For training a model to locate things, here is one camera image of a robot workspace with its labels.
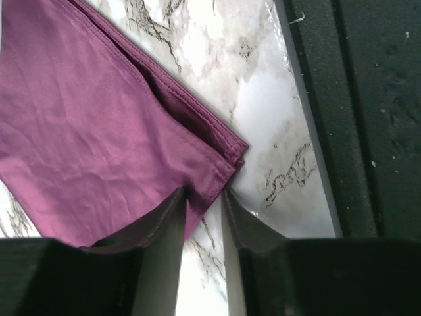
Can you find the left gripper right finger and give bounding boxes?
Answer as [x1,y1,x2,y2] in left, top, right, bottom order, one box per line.
[222,189,420,315]

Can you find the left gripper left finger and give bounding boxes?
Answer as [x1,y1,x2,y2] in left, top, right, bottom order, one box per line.
[1,188,187,315]

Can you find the purple cloth napkin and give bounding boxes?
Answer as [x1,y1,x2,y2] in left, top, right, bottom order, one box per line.
[1,1,248,247]

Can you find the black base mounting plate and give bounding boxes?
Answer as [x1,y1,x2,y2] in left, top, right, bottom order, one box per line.
[283,1,420,240]

